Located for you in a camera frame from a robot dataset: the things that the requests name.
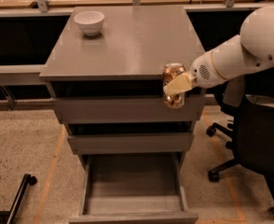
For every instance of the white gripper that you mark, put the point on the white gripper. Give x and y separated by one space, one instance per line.
202 73

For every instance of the orange soda can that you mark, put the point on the orange soda can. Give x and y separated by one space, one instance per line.
170 72

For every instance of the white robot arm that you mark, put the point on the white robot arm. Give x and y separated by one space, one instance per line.
251 51

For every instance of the grey drawer cabinet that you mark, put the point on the grey drawer cabinet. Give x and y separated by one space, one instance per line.
125 60

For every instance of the grey top drawer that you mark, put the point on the grey top drawer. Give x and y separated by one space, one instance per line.
126 110

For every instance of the grey middle drawer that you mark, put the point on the grey middle drawer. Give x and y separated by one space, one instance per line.
130 143

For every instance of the grey open bottom drawer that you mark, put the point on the grey open bottom drawer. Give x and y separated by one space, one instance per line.
133 189

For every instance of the black office chair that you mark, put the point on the black office chair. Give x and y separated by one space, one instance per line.
252 131

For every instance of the white ceramic bowl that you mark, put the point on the white ceramic bowl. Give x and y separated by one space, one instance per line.
89 22

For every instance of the black metal leg with wheel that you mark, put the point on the black metal leg with wheel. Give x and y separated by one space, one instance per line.
7 217

